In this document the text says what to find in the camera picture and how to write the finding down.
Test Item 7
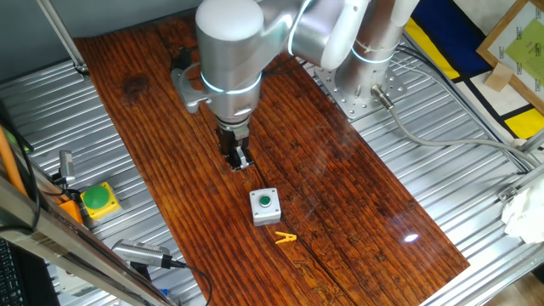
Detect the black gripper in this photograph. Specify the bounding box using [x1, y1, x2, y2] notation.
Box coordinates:
[215, 122, 255, 172]

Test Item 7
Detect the grey box green push button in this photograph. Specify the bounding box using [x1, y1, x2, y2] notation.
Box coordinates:
[248, 187, 282, 227]

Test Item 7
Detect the yellow box green mushroom button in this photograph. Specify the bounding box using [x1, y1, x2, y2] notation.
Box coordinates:
[80, 181, 122, 221]

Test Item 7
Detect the grey box small red button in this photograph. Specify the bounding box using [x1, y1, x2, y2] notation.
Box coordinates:
[54, 265, 93, 297]

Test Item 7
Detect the yellow clothespin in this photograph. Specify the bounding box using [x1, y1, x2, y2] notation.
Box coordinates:
[274, 230, 298, 245]

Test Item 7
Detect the brown wooden board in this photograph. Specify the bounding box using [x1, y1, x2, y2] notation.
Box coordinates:
[72, 0, 471, 306]

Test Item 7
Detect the orange plastic block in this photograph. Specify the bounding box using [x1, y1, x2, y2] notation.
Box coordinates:
[58, 199, 85, 225]

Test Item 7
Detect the aluminium pole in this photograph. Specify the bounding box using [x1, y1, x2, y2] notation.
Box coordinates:
[36, 0, 90, 77]

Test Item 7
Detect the orange pole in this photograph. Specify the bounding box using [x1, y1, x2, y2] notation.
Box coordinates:
[0, 125, 29, 199]

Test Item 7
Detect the colourful block pattern mat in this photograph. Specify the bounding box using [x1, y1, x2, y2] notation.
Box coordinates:
[403, 0, 544, 141]

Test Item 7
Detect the black keyboard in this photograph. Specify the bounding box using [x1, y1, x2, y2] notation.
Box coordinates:
[0, 237, 25, 306]

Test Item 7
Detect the small wooden block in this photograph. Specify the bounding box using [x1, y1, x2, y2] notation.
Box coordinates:
[484, 62, 514, 93]

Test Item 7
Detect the white paper sheet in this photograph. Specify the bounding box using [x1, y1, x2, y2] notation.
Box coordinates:
[452, 0, 518, 36]

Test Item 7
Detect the white crumpled cloth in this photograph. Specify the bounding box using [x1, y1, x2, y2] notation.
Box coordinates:
[500, 178, 544, 246]

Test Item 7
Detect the black wrist camera grey bracket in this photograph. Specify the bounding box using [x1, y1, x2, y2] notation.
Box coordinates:
[169, 46, 212, 114]

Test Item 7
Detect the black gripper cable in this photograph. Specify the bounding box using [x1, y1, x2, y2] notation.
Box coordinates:
[261, 57, 309, 77]

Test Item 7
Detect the black camera cable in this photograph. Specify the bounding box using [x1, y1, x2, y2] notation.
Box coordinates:
[160, 253, 213, 306]

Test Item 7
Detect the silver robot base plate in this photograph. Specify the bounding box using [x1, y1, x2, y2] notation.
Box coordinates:
[313, 63, 408, 121]

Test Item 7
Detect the silver depth camera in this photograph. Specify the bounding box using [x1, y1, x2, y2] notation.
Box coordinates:
[111, 238, 172, 269]
[58, 150, 77, 184]

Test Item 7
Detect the thick grey cable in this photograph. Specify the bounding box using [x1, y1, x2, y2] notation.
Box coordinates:
[370, 83, 543, 169]

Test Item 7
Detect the aluminium frame beam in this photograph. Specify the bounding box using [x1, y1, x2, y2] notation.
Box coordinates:
[0, 173, 178, 306]

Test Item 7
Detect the metal corner bracket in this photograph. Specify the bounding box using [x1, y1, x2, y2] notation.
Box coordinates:
[496, 184, 519, 203]

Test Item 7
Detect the wooden picture frame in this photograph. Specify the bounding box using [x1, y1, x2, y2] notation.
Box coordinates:
[475, 0, 544, 116]

